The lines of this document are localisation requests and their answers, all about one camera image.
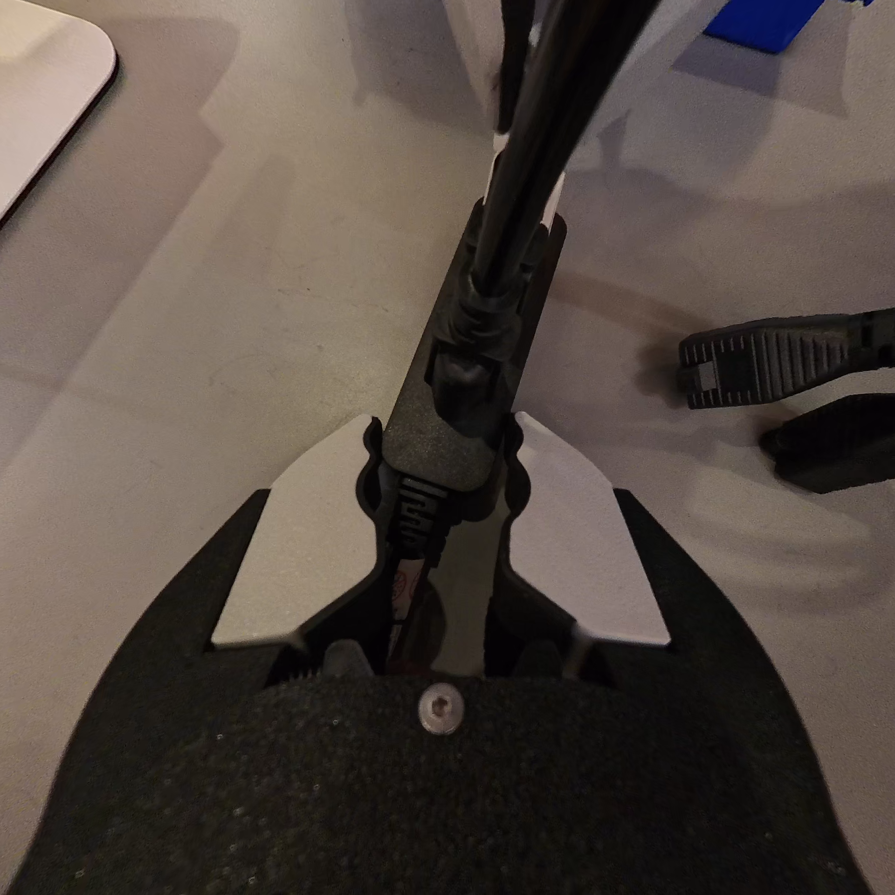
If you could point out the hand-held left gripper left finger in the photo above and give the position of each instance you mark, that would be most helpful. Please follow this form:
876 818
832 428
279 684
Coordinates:
297 552

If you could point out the white mat with dark edge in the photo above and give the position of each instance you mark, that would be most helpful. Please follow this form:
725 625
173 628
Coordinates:
42 91

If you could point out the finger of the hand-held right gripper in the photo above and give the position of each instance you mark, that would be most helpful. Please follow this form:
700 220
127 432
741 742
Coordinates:
482 42
664 49

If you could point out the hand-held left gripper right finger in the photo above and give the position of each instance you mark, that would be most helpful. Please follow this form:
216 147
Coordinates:
580 552

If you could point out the blue plastic piece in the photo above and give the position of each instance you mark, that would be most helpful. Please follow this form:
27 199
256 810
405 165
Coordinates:
762 24

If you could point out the black power adapter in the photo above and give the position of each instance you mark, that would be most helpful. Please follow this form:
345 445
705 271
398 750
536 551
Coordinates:
426 433

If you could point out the black rubber plug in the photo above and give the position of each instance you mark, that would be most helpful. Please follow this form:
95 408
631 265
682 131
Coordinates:
839 444

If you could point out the grey desk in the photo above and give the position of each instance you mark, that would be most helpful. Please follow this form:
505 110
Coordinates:
245 314

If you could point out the black ribbed power plug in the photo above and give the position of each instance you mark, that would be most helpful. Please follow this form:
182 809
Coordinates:
769 360

